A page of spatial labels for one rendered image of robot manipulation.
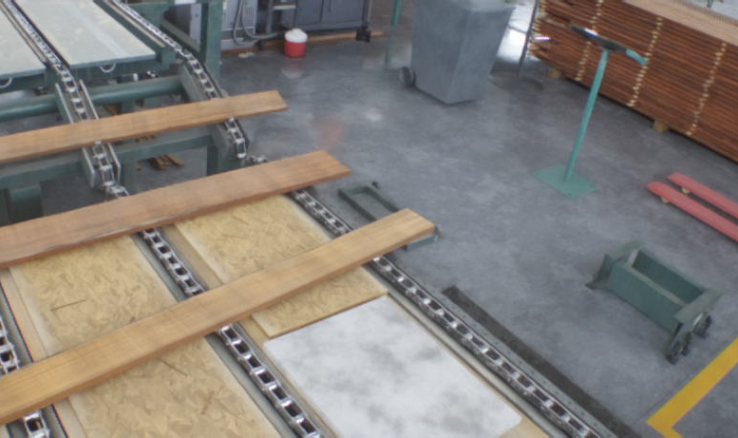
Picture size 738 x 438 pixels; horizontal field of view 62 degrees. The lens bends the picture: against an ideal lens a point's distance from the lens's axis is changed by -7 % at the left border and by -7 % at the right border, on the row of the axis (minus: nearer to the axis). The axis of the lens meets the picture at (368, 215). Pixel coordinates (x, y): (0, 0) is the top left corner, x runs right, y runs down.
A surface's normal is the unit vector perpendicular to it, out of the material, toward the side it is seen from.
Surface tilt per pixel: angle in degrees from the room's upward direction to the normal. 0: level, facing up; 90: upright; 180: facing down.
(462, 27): 94
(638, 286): 90
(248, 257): 0
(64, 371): 0
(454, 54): 94
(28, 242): 0
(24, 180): 90
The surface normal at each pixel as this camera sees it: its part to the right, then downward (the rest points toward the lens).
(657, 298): -0.77, 0.23
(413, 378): 0.14, -0.84
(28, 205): 0.62, 0.49
